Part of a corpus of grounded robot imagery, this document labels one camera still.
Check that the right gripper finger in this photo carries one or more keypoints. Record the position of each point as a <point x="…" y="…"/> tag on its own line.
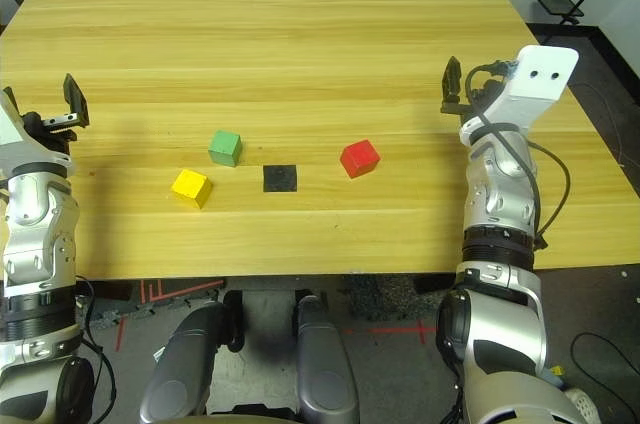
<point x="452" y="81"/>

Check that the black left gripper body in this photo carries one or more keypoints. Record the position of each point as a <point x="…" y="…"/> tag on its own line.
<point x="42" y="136"/>

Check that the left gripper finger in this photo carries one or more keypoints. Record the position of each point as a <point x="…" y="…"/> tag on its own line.
<point x="77" y="104"/>

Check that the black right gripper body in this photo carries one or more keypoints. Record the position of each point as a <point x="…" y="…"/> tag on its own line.
<point x="487" y="89"/>

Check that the red wooden block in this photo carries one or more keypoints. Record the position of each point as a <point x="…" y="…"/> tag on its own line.
<point x="360" y="159"/>

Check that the yellow wooden block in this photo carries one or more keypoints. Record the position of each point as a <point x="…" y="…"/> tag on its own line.
<point x="190" y="186"/>

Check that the green wooden block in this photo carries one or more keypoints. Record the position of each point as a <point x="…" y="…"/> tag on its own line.
<point x="225" y="146"/>

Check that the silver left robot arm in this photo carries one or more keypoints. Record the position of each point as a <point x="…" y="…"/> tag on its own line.
<point x="35" y="224"/>

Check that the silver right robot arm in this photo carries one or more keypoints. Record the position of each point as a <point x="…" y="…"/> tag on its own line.
<point x="495" y="194"/>

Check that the grey speckled foam mat piece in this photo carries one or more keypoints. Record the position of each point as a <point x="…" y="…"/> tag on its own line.
<point x="107" y="316"/>

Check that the black square marker patch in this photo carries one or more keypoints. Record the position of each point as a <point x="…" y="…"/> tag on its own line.
<point x="280" y="178"/>

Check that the dark speckled foam mat piece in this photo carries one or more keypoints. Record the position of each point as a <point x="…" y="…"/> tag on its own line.
<point x="390" y="294"/>

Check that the small silver floor object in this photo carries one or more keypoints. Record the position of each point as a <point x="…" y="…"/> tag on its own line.
<point x="158" y="354"/>

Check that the grey left robot leg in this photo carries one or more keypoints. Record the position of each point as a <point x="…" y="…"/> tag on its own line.
<point x="185" y="354"/>

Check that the grey robot leg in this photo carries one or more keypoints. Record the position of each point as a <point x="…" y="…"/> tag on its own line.
<point x="185" y="354"/>
<point x="322" y="359"/>

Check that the grey right robot leg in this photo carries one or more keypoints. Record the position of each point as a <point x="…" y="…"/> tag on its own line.
<point x="322" y="359"/>

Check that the white mesh shoe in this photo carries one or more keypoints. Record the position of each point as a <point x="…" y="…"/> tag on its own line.
<point x="580" y="404"/>

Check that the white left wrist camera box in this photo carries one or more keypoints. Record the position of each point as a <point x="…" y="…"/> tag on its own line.
<point x="7" y="124"/>

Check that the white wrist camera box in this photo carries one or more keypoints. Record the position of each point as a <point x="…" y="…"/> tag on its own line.
<point x="7" y="124"/>
<point x="540" y="79"/>

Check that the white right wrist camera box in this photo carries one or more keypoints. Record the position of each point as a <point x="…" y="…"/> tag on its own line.
<point x="540" y="79"/>

